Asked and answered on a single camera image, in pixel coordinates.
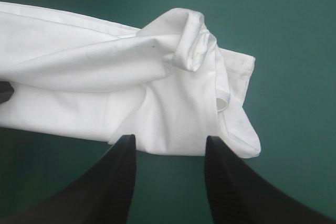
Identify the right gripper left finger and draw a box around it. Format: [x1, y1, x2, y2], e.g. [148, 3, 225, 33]
[7, 134, 138, 224]

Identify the white T-shirt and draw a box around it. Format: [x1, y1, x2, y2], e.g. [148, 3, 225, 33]
[0, 1, 263, 159]

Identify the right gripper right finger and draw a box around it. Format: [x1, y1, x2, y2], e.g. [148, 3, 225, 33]
[205, 135, 336, 224]

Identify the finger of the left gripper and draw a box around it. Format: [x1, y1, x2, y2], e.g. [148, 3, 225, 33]
[0, 81, 16, 106]

